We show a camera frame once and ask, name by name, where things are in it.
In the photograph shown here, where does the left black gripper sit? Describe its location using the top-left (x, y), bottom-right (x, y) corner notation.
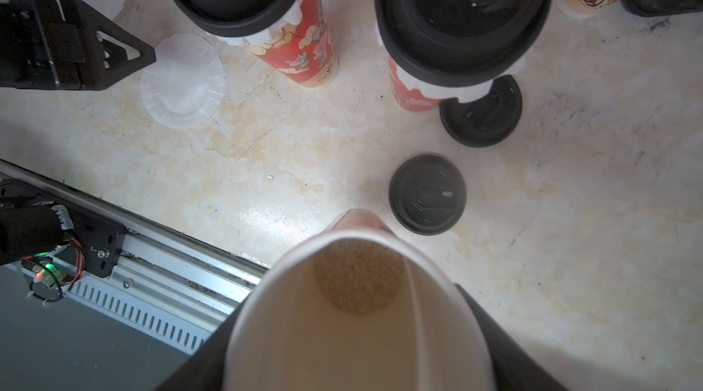
top-left (1, 0), bottom-right (157, 91)

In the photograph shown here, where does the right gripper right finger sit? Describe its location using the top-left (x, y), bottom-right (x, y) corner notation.
top-left (456, 284), bottom-right (568, 391)

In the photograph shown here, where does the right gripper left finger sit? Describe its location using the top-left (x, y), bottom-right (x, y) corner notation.
top-left (156, 299), bottom-right (248, 390)

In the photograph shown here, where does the red paper cup front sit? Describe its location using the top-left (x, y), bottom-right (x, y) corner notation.
top-left (388, 58), bottom-right (443, 113)

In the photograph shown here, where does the metal base rail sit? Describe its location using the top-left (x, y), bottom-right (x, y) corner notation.
top-left (1, 161), bottom-right (267, 354)

